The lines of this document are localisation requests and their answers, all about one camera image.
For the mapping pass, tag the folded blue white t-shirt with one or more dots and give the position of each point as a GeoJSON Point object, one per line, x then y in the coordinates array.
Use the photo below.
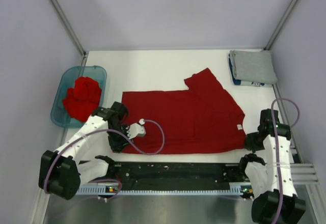
{"type": "Point", "coordinates": [238, 82]}

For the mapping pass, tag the dark red t-shirt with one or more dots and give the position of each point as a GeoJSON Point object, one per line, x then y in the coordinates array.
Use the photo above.
{"type": "Point", "coordinates": [202, 119]}

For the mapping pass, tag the folded grey t-shirt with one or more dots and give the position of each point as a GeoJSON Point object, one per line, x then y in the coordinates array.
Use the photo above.
{"type": "Point", "coordinates": [254, 66]}

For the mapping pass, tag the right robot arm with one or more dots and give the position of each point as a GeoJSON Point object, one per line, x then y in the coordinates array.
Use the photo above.
{"type": "Point", "coordinates": [268, 169]}

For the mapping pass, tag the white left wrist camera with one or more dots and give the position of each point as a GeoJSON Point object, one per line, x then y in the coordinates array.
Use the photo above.
{"type": "Point", "coordinates": [136, 129]}

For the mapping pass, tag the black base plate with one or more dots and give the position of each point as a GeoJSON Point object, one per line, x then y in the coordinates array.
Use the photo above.
{"type": "Point", "coordinates": [163, 176]}

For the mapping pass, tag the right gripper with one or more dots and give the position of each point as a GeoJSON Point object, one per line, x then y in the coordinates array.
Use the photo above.
{"type": "Point", "coordinates": [251, 144]}

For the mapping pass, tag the teal plastic bin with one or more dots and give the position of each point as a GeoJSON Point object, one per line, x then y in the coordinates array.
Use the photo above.
{"type": "Point", "coordinates": [59, 115]}

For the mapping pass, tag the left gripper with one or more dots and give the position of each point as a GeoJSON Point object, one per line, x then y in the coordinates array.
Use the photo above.
{"type": "Point", "coordinates": [117, 146]}

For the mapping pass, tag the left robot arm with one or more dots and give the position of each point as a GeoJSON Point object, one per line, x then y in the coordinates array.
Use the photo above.
{"type": "Point", "coordinates": [64, 170]}

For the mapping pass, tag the bright red t-shirt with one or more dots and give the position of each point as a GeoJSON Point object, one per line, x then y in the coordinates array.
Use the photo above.
{"type": "Point", "coordinates": [82, 99]}

